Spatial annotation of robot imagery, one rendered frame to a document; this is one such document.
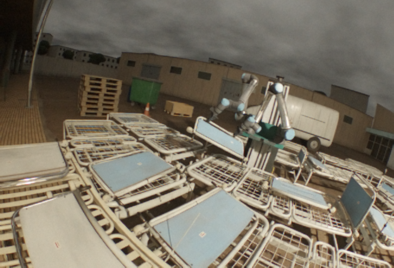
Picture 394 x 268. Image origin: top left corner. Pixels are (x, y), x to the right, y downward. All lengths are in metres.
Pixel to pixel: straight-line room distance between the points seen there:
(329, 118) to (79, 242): 9.68
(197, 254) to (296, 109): 8.56
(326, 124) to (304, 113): 1.49
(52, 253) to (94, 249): 0.18
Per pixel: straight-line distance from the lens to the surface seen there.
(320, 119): 9.35
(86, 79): 4.86
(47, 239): 0.81
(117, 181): 1.27
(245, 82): 2.27
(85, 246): 0.74
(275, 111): 2.55
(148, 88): 7.32
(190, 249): 0.90
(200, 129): 1.79
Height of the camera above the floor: 1.29
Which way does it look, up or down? 10 degrees down
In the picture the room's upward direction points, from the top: 14 degrees clockwise
